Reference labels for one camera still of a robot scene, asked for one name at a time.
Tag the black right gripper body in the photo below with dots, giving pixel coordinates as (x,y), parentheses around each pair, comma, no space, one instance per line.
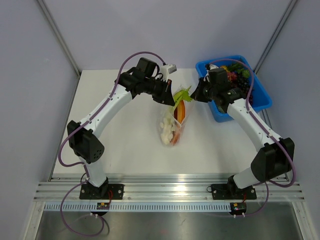
(211,91)

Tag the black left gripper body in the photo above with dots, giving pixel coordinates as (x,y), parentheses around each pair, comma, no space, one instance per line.
(152,87)

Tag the orange purple papaya slice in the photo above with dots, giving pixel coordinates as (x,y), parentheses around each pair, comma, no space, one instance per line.
(179,116)

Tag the clear dotted zip top bag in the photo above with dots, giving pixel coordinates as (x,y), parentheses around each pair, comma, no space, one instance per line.
(173,120)

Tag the green white celery stalk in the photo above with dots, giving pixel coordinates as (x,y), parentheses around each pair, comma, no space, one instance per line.
(172,117)

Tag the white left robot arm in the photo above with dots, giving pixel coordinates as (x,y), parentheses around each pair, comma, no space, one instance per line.
(146,77)

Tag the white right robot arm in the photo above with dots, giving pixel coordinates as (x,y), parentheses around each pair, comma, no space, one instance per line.
(274,155)

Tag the orange yellow fruit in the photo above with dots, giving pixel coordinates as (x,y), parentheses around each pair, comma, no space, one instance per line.
(224,67)

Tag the dark purple grape bunch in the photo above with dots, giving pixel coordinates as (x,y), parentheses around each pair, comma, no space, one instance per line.
(243,84)

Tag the dark green herb sprig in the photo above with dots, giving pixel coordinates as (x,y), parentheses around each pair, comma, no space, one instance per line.
(237,67)

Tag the right controller board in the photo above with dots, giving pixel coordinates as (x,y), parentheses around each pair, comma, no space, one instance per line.
(238,208)

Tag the controller board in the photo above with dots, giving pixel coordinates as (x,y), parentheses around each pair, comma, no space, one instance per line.
(238,208)
(103,206)

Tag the left controller board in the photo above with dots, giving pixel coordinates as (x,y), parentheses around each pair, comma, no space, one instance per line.
(103,206)

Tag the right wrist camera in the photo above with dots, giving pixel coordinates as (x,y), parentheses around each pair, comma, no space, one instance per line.
(210,66)

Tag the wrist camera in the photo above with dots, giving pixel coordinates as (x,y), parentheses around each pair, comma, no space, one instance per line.
(168,69)
(210,66)

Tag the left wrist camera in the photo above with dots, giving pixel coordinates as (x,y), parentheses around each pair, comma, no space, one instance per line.
(168,69)

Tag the aluminium rail frame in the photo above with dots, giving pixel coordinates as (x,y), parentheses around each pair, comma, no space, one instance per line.
(161,188)

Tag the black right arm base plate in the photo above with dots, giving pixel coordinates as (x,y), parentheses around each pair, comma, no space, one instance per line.
(221,191)

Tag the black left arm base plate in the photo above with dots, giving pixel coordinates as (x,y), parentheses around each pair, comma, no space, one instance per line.
(110,191)

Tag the white slotted cable duct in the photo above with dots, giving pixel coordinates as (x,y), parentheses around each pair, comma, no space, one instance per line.
(193,207)

